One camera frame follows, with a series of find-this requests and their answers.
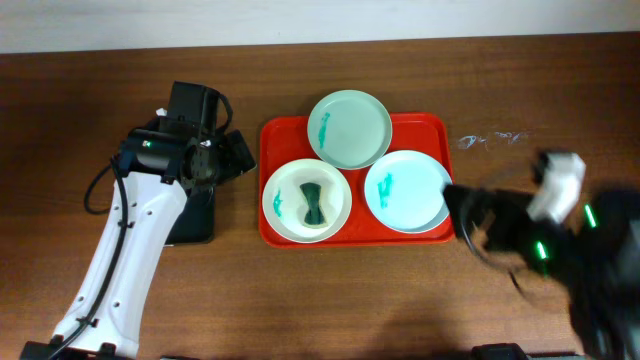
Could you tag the white plate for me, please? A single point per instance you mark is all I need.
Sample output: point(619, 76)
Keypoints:
point(284, 206)

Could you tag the black water tray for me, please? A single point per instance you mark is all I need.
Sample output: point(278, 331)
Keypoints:
point(179, 150)

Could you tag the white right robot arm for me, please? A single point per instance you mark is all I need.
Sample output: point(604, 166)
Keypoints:
point(598, 266)

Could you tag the light blue plate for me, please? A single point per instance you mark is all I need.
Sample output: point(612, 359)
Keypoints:
point(404, 191)

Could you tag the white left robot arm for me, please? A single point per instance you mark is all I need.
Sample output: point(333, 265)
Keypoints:
point(163, 195)

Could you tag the light green plate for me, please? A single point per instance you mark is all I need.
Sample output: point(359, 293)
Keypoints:
point(349, 129)

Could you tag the green yellow sponge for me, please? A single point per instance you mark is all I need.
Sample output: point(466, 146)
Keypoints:
point(314, 216)

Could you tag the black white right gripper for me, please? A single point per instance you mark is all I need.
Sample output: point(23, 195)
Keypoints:
point(488, 220)

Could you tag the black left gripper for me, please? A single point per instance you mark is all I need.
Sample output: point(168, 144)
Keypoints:
point(238, 153)

